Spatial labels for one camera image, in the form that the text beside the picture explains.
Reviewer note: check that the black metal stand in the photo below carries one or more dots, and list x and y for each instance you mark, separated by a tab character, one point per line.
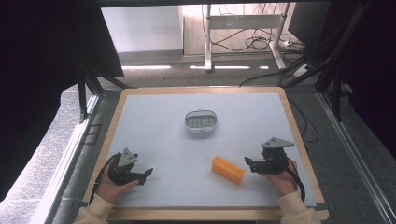
333	71
85	90

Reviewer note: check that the white desk frame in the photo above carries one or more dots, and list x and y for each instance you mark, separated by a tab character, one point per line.
243	21

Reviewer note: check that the black curtain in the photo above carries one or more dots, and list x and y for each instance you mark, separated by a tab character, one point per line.
34	77
373	68

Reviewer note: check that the person's left hand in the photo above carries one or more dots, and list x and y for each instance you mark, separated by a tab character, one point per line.
109	189

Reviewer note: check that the white power strip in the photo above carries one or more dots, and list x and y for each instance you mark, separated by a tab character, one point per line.
301	70

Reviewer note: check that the aluminium rail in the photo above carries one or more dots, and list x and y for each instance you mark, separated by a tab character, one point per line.
355	155
67	161

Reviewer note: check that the orange soap bar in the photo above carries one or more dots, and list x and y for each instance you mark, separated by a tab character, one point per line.
227	169

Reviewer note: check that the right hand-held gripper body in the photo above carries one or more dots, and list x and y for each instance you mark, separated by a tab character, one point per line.
272	163

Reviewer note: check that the white wall panel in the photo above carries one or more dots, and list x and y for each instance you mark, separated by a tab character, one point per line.
141	29

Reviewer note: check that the metal soap dish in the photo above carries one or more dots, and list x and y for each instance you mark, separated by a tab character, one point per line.
200	122

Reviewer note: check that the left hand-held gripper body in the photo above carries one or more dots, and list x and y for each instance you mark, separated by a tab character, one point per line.
123	174

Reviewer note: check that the person's right hand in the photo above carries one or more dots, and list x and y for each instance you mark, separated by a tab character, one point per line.
285	182

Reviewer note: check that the dark monitor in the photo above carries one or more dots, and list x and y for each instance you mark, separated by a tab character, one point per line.
306	25

